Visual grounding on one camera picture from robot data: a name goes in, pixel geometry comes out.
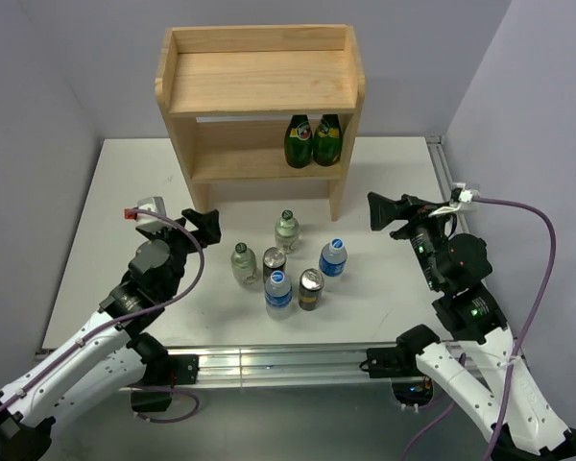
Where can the blue label water bottle front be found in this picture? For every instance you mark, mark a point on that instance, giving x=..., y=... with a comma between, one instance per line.
x=278, y=296

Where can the clear glass soda bottle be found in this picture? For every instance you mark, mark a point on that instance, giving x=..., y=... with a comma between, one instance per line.
x=243, y=264
x=287, y=232

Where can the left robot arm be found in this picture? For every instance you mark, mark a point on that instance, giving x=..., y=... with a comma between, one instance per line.
x=150, y=284

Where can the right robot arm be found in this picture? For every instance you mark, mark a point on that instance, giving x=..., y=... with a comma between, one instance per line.
x=505, y=402

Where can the clear glass soda bottle left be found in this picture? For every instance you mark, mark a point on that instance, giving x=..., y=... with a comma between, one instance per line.
x=243, y=264

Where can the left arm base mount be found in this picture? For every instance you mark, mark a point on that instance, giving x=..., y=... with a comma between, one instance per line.
x=164, y=380

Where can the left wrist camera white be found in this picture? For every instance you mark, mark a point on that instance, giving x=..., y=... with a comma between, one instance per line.
x=146, y=212

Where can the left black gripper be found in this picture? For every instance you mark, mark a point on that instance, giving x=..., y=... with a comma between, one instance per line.
x=207, y=232

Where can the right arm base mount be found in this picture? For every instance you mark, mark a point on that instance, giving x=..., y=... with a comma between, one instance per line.
x=411, y=388

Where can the black soda can front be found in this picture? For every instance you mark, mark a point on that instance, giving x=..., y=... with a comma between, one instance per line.
x=311, y=286

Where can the black soda can rear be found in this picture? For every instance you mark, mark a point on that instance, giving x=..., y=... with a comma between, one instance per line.
x=274, y=259

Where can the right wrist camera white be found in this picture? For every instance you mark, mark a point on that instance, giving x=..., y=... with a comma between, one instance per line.
x=462, y=199

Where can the black soda can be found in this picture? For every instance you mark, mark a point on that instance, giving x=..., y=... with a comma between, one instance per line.
x=274, y=259
x=311, y=286

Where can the aluminium right rail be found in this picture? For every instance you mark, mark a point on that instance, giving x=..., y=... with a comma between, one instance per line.
x=435, y=146

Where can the green glass bottle right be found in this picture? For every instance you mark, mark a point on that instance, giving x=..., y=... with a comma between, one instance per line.
x=328, y=140

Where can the clear glass soda bottle rear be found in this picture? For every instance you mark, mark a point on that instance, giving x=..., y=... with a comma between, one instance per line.
x=287, y=232

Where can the green glass bottle left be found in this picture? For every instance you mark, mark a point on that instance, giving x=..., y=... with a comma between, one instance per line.
x=298, y=142

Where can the blue label water bottle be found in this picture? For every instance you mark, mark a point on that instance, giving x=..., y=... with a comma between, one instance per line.
x=278, y=296
x=332, y=263

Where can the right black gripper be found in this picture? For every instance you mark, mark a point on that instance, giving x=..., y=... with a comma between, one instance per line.
x=382, y=209

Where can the aluminium rail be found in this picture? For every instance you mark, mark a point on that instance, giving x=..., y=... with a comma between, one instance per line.
x=435, y=146
x=257, y=367

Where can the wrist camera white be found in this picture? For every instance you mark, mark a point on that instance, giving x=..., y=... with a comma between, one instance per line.
x=146, y=212
x=462, y=199

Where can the aluminium front rail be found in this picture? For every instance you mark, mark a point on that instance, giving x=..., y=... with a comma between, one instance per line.
x=257, y=367

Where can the green glass bottle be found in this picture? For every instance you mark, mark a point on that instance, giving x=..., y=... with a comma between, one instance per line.
x=298, y=142
x=328, y=140

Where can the wooden two-tier shelf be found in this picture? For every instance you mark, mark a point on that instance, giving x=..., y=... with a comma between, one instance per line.
x=221, y=91

